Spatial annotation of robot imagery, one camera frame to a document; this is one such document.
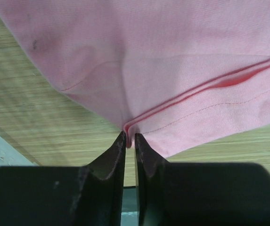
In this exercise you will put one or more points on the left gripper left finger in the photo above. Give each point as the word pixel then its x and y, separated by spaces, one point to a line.
pixel 89 195

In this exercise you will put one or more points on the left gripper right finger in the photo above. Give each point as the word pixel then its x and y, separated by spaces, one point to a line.
pixel 199 193

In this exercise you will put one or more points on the pink t shirt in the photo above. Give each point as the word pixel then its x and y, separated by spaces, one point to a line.
pixel 180 72

